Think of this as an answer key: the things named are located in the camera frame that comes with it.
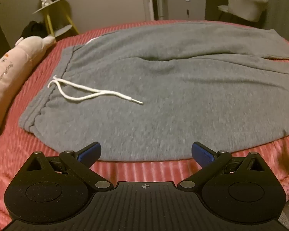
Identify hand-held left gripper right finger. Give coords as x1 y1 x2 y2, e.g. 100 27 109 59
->
177 142 268 191

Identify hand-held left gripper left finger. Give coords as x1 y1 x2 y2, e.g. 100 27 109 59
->
24 142 114 191

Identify grey sweatpants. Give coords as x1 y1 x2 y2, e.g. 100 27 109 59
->
19 23 289 162

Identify red ribbed bed blanket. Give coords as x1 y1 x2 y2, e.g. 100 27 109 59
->
0 19 289 231

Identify pink plush pillow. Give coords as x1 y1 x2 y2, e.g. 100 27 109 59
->
0 36 56 174

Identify white armchair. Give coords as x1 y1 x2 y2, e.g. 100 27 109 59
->
218 0 269 23

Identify dark cloth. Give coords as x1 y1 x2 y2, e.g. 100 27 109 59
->
22 21 49 45

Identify grey cabinet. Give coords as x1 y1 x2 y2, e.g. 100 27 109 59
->
161 0 207 21

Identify yellow side table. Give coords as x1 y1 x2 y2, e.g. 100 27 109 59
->
32 0 80 38

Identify white drawstring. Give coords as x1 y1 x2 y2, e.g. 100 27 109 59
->
47 76 144 105

